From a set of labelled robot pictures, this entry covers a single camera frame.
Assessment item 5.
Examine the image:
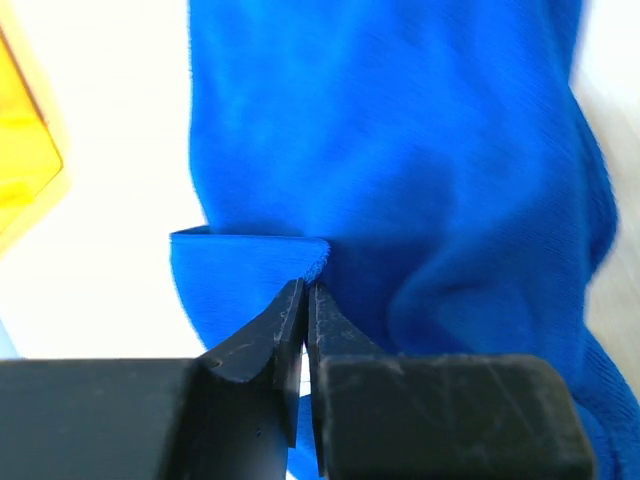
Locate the blue towel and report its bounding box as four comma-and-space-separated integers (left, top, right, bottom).
171, 1, 639, 479

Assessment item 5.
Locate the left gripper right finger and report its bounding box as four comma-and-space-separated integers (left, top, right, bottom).
307, 284, 597, 479

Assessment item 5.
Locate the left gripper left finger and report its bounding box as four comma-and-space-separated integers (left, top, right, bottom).
1, 280, 305, 479

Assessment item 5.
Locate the yellow plastic tray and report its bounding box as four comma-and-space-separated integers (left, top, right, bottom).
1, 1, 70, 251

